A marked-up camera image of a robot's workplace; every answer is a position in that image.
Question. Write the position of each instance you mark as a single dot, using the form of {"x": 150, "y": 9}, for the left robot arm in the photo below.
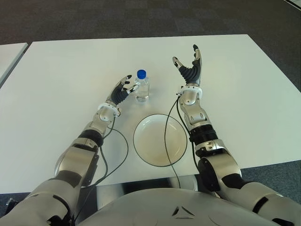
{"x": 75, "y": 160}

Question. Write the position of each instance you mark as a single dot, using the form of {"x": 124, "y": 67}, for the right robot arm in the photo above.
{"x": 216, "y": 164}

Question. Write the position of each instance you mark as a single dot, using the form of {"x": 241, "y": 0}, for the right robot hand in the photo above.
{"x": 191, "y": 73}

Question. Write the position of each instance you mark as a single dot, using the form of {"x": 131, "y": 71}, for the grey robot torso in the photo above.
{"x": 164, "y": 207}

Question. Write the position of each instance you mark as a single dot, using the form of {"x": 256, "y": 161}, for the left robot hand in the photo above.
{"x": 118, "y": 94}

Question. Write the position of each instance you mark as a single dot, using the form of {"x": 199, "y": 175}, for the white side table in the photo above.
{"x": 9, "y": 58}

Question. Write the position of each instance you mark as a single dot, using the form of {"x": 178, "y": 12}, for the white plate black rim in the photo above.
{"x": 152, "y": 146}

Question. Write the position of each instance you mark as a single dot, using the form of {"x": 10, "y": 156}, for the black stand with caster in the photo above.
{"x": 10, "y": 202}

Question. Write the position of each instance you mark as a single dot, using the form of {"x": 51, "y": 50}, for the white round pedestal base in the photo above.
{"x": 185, "y": 182}

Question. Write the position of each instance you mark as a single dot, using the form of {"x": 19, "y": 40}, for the white panel with black edge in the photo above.
{"x": 295, "y": 2}

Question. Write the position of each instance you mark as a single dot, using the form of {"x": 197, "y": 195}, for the clear water bottle blue cap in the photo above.
{"x": 142, "y": 89}

